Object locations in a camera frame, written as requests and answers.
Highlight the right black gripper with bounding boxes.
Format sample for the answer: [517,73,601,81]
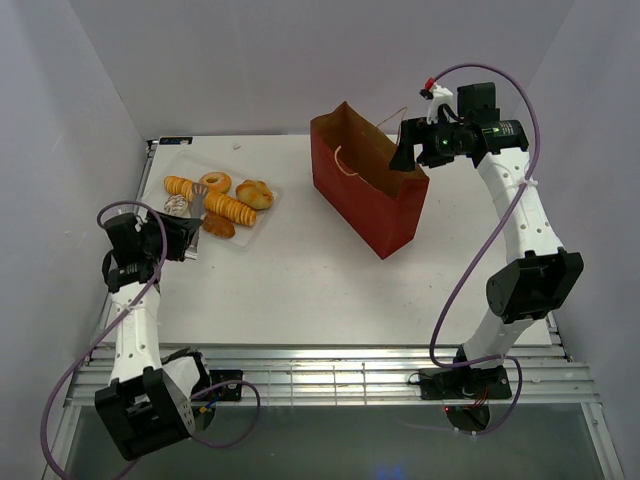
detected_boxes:
[387,115,468,173]

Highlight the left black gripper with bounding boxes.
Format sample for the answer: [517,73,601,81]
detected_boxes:
[140,208,203,262]

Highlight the long ridged bread loaf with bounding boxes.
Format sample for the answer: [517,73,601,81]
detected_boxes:
[163,176,257,227]

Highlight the metal tongs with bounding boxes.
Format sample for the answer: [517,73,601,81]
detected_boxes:
[185,182,209,260]

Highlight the red paper bag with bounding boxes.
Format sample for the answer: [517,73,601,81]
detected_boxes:
[310,102,430,259]

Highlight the ring donut bread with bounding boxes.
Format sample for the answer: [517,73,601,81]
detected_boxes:
[199,171,232,194]

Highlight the twisted golden bread roll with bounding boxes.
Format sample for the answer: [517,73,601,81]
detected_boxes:
[235,179,275,211]

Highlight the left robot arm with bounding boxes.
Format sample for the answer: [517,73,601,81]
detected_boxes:
[94,212,212,461]

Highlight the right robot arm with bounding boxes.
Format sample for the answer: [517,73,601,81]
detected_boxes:
[389,79,584,397]

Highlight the white patterned round bread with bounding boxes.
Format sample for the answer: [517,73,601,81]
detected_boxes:
[163,194,190,218]

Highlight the brown glazed bread piece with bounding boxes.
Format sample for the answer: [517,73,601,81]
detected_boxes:
[202,212,236,239]

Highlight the clear plastic tray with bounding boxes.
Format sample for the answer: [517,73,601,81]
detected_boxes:
[141,150,271,249]

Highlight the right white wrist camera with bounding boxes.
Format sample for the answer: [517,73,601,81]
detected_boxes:
[420,77,459,125]

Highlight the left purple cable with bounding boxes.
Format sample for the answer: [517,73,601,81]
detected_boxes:
[40,200,262,480]

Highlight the purple cable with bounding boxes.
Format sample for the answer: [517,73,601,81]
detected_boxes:
[40,200,262,480]
[399,62,542,437]

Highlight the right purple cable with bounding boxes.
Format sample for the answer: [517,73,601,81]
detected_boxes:
[399,62,542,437]

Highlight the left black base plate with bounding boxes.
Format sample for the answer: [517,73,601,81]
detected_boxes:
[196,369,244,403]

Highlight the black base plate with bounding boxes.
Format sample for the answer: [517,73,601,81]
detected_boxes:
[417,366,512,400]
[196,369,244,403]

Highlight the aluminium frame rail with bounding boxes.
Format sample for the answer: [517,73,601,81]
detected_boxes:
[63,342,601,407]

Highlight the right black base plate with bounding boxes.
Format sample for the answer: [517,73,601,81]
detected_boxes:
[417,366,512,400]

